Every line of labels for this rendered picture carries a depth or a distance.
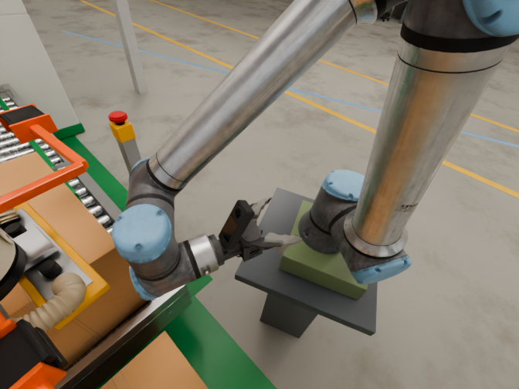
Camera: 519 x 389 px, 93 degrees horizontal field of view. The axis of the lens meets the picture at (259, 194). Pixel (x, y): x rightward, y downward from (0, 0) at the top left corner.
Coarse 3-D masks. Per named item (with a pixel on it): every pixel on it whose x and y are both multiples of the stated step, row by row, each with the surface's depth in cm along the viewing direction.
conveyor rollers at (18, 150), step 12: (0, 108) 184; (12, 108) 183; (0, 132) 164; (0, 144) 154; (12, 144) 158; (24, 144) 156; (0, 156) 150; (12, 156) 148; (48, 156) 153; (60, 168) 146; (72, 180) 139; (84, 192) 136; (84, 204) 130; (108, 228) 119; (120, 324) 92; (108, 336) 89
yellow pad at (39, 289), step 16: (16, 208) 58; (32, 208) 59; (16, 224) 52; (32, 224) 55; (48, 224) 57; (64, 240) 54; (48, 256) 51; (64, 256) 51; (80, 256) 52; (32, 272) 48; (48, 272) 46; (64, 272) 49; (80, 272) 49; (96, 272) 50; (32, 288) 46; (48, 288) 46; (96, 288) 48; (80, 304) 45; (64, 320) 44
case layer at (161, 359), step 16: (160, 336) 91; (144, 352) 87; (160, 352) 87; (176, 352) 88; (128, 368) 83; (144, 368) 84; (160, 368) 84; (176, 368) 85; (192, 368) 85; (112, 384) 80; (128, 384) 80; (144, 384) 81; (160, 384) 81; (176, 384) 82; (192, 384) 82
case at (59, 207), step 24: (0, 168) 86; (24, 168) 87; (48, 168) 88; (0, 192) 79; (48, 192) 81; (72, 192) 82; (48, 216) 75; (72, 216) 75; (72, 240) 70; (96, 240) 71; (96, 264) 67; (120, 264) 75; (120, 288) 81; (24, 312) 58; (96, 312) 78; (120, 312) 88; (48, 336) 68; (72, 336) 75; (96, 336) 84; (72, 360) 81
